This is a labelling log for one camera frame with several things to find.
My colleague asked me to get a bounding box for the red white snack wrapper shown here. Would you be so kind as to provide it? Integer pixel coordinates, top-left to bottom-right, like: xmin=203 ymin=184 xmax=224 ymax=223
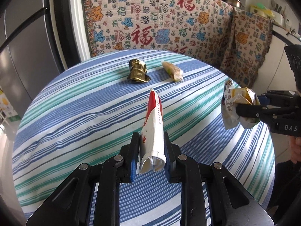
xmin=139 ymin=89 xmax=166 ymax=174

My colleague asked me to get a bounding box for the burger print wrapper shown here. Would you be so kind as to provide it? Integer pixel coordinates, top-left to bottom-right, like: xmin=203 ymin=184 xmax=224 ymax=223
xmin=221 ymin=79 xmax=261 ymax=130

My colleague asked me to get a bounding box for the beige snack bar wrapper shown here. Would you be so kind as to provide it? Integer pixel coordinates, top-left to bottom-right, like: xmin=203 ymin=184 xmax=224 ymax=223
xmin=162 ymin=61 xmax=184 ymax=82

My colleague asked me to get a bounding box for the gold foil wrapper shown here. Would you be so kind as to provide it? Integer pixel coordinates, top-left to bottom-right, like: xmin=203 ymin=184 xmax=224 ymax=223
xmin=127 ymin=59 xmax=151 ymax=83

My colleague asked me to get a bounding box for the person's right hand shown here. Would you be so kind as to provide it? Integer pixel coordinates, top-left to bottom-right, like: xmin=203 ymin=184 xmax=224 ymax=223
xmin=289 ymin=136 xmax=301 ymax=164

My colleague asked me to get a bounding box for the striped blue tablecloth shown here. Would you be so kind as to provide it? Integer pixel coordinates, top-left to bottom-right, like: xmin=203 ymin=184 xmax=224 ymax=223
xmin=11 ymin=49 xmax=276 ymax=226

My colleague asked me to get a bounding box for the white knife block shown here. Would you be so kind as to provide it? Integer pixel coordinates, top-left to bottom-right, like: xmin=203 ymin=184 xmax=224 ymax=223
xmin=272 ymin=10 xmax=285 ymax=27

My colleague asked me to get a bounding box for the steel pot with lid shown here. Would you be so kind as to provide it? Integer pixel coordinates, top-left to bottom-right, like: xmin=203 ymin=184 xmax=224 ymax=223
xmin=224 ymin=0 xmax=245 ymax=8

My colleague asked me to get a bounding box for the patterned fu character cloth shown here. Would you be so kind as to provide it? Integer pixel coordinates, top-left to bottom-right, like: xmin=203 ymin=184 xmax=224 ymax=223
xmin=83 ymin=0 xmax=272 ymax=87

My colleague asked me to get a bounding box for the grey refrigerator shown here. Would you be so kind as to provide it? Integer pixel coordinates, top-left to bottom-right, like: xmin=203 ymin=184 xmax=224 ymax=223
xmin=1 ymin=0 xmax=64 ymax=117

